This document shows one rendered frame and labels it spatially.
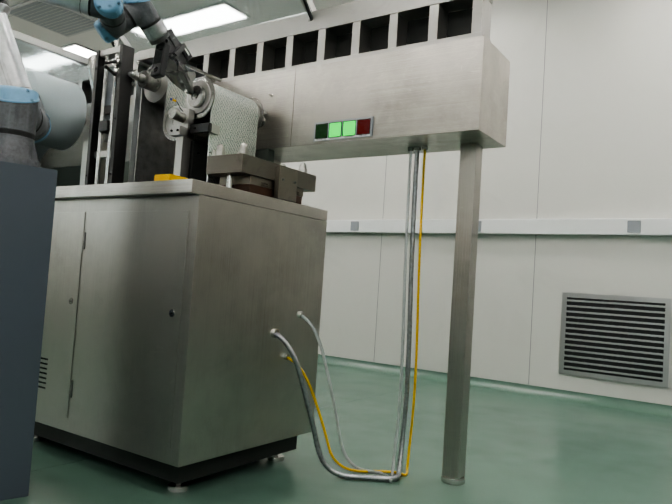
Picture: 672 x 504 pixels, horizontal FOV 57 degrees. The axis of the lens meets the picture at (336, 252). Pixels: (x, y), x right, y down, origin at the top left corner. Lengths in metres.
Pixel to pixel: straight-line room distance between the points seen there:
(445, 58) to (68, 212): 1.35
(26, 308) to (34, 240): 0.19
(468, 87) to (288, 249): 0.78
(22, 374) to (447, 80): 1.53
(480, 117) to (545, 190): 2.37
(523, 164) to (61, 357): 3.21
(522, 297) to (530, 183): 0.77
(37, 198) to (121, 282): 0.35
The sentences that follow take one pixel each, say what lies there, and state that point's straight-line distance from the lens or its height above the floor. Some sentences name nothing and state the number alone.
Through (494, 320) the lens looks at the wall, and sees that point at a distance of 4.39.
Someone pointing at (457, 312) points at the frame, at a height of 0.57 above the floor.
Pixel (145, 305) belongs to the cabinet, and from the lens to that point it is 1.92.
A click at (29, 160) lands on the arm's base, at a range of 1.93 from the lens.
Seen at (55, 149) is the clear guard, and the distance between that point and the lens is 3.06.
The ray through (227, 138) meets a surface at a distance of 2.26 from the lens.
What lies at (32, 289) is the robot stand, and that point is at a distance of 1.89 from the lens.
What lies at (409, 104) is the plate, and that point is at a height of 1.25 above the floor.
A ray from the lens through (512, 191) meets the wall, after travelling 4.42.
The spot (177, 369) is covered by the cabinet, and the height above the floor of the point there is 0.37.
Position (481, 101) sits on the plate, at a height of 1.23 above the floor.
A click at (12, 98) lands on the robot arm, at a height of 1.08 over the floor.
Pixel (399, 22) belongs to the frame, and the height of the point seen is 1.55.
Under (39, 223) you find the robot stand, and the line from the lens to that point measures 1.89.
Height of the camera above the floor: 0.63
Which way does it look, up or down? 3 degrees up
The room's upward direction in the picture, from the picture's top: 4 degrees clockwise
